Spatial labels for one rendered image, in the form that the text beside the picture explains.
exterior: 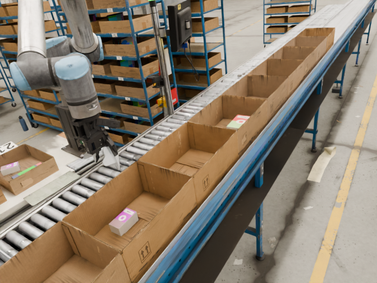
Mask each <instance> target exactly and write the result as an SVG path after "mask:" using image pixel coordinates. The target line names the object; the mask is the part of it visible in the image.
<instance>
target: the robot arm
mask: <svg viewBox="0 0 377 283"><path fill-rule="evenodd" d="M60 1H61V4H62V7H63V10H64V12H65V15H66V18H67V21H68V24H69V26H70V29H71V32H72V35H73V37H72V39H67V37H66V36H59V37H56V38H51V39H47V40H46V39H45V24H44V7H43V0H18V56H17V62H12V63H10V72H11V75H12V78H13V80H14V82H15V84H16V86H17V87H18V89H20V90H22V91H26V90H34V89H41V88H49V87H62V90H63V93H64V95H65V99H66V101H67V104H68V107H69V110H70V113H71V116H72V117H73V118H75V119H74V120H72V121H71V123H72V127H73V130H74V132H75V135H76V136H74V137H73V138H74V140H75V143H76V146H77V149H78V151H79V150H81V149H85V151H87V152H86V153H85V154H84V156H83V158H84V159H87V158H90V157H93V159H94V161H95V162H96V163H97V162H98V160H99V151H101V148H102V147H104V146H105V145H106V147H104V148H103V153H104V159H103V165H104V166H109V165H112V164H115V166H116V167H117V170H119V169H120V166H119V157H118V152H117V149H116V146H115V144H114V142H113V140H112V139H111V138H110V136H109V135H108V133H107V132H106V130H105V129H104V127H102V126H107V127H108V128H111V129H116V128H120V123H121V121H118V120H117V119H114V118H109V119H106V118H99V116H100V114H99V112H100V110H101V107H100V104H99V101H98V96H97V94H96V90H95V86H94V83H93V79H92V70H93V69H92V65H91V62H98V61H102V60H103V59H104V53H103V46H102V40H101V38H100V36H96V35H95V34H94V33H93V31H92V28H91V23H90V19H89V14H88V10H87V7H86V2H85V0H60ZM97 125H100V126H97ZM77 139H79V140H80V143H81V145H80V146H79V147H78V145H77Z"/></svg>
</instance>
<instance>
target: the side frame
mask: <svg viewBox="0 0 377 283"><path fill-rule="evenodd" d="M376 1H377V0H371V1H370V2H369V4H368V5H367V6H366V7H365V9H364V10H363V11H362V12H361V13H360V15H359V16H358V18H357V19H356V20H355V21H354V22H353V24H352V25H351V26H350V27H349V29H348V30H347V31H346V32H345V33H344V35H343V36H342V37H341V38H340V40H339V41H338V42H337V44H336V45H335V46H334V47H333V49H332V50H331V51H330V52H329V53H328V55H327V56H326V57H325V58H324V60H323V61H322V62H321V64H320V65H319V66H318V67H317V69H316V70H315V71H314V72H313V73H312V75H311V76H310V77H309V78H308V80H307V81H306V82H305V83H304V85H303V86H302V87H301V89H300V90H299V91H298V92H297V93H296V95H295V96H294V97H293V98H292V100H291V101H290V102H289V103H288V104H287V106H286V107H285V109H284V110H283V111H282V112H281V113H280V115H279V116H278V117H277V118H276V119H275V121H274V122H273V123H272V124H271V126H270V127H269V128H268V129H267V131H266V132H265V133H264V135H263V136H262V137H261V138H260V140H259V141H258V142H257V143H256V144H255V146H254V147H253V148H252V150H251V151H250V152H249V153H248V155H247V156H246V157H245V158H244V159H243V161H242V162H241V163H240V164H239V166H238V167H237V168H236V169H235V171H234V172H233V173H232V175H231V176H230V177H229V178H228V180H227V181H226V182H225V183H224V184H223V186H222V187H221V188H220V189H219V191H218V192H217V193H216V195H215V196H214V197H213V198H212V199H211V201H210V202H209V203H208V204H207V206H206V207H205V208H204V209H203V211H202V212H201V213H200V214H199V215H198V217H197V218H196V220H195V221H194V222H193V223H192V224H191V226H190V227H189V228H188V229H187V231H186V232H185V233H184V234H183V235H182V237H181V238H180V239H179V241H178V242H177V243H176V244H175V246H174V247H173V248H172V249H171V251H170V252H169V253H168V254H167V255H166V257H165V258H164V259H163V260H162V262H161V263H160V264H159V266H158V267H157V268H156V269H155V271H154V272H153V273H152V274H151V275H150V277H149V278H148V279H147V280H146V281H145V283H179V281H180V279H181V278H182V277H183V275H184V274H185V273H186V271H187V270H188V268H189V267H190V266H191V264H192V263H193V261H194V260H195V258H196V257H197V255H198V254H199V253H200V251H201V250H202V248H203V247H204V245H205V244H206V243H207V241H208V240H209V239H210V237H211V236H212V234H213V233H214V231H215V230H216V229H217V227H218V226H219V224H220V223H221V221H222V220H223V219H224V217H225V216H226V214H227V213H228V211H229V210H230V209H231V207H232V206H233V205H234V203H235V201H236V200H237V199H238V197H239V196H240V195H241V193H242V192H243V190H244V189H245V187H246V186H247V185H248V183H249V182H250V180H251V179H252V177H253V176H254V175H255V173H256V172H257V170H258V169H259V167H260V166H261V165H262V163H263V162H264V161H265V159H266V157H267V156H268V155H269V153H270V152H271V151H272V149H273V148H274V146H275V145H276V143H277V142H278V140H279V139H280V138H281V136H282V135H283V133H284V132H285V131H286V129H287V127H289V125H290V123H291V122H292V121H293V119H294V118H295V117H296V115H297V114H298V112H299V111H300V109H301V108H302V106H303V105H304V104H305V102H306V101H307V99H308V98H309V96H310V95H311V93H312V92H313V91H314V89H315V88H316V87H317V85H318V84H319V82H320V81H321V79H322V78H323V77H324V75H325V74H326V72H327V71H328V70H329V68H330V67H331V65H332V64H333V62H334V61H335V59H336V58H337V57H338V55H339V54H340V53H341V51H342V49H343V48H344V47H345V45H346V44H347V43H348V41H349V40H350V38H351V37H352V36H353V34H354V33H355V31H356V30H357V28H358V27H359V26H360V24H361V23H362V21H363V20H364V18H365V17H366V15H367V14H368V13H369V11H370V10H371V9H372V7H373V5H374V4H375V3H376ZM356 24H357V28H356V29H354V28H355V26H356ZM234 187H235V188H234ZM189 247H190V248H189ZM179 260H180V261H179ZM169 273H170V274H169Z"/></svg>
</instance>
